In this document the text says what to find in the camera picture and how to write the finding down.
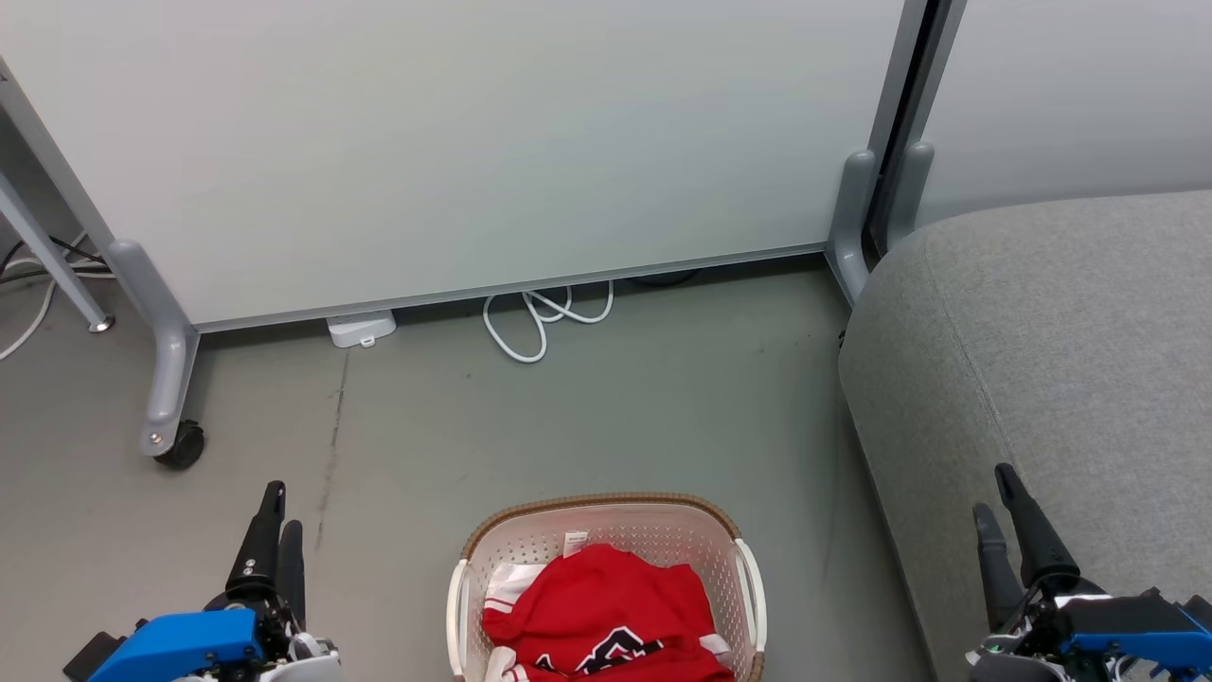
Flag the black floor cables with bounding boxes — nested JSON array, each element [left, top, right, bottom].
[[0, 233, 116, 287]]

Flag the thin white floor cable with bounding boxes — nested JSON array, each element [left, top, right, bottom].
[[0, 256, 60, 363]]

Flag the wide white partition panel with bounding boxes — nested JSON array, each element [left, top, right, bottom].
[[0, 0, 934, 334]]

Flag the white looped cable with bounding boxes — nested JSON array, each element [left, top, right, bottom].
[[482, 280, 615, 365]]

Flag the grey fabric sofa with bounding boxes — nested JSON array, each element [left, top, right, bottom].
[[837, 189, 1212, 682]]

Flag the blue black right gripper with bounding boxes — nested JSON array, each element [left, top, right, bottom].
[[966, 462, 1212, 682]]

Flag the white power adapter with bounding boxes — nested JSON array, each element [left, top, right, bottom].
[[326, 310, 398, 350]]

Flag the grey metal table leg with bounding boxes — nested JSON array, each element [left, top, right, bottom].
[[0, 173, 116, 334]]

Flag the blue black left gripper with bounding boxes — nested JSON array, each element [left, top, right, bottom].
[[87, 481, 342, 682]]

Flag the narrow white partition panel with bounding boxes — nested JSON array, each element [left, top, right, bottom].
[[890, 0, 1212, 252]]

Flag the grey partition foot with caster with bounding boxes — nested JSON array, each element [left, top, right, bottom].
[[104, 239, 206, 471]]

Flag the red basketball jersey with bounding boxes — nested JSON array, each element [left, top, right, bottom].
[[481, 543, 736, 682]]

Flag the white perforated laundry basket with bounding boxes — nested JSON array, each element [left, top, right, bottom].
[[447, 492, 768, 682]]

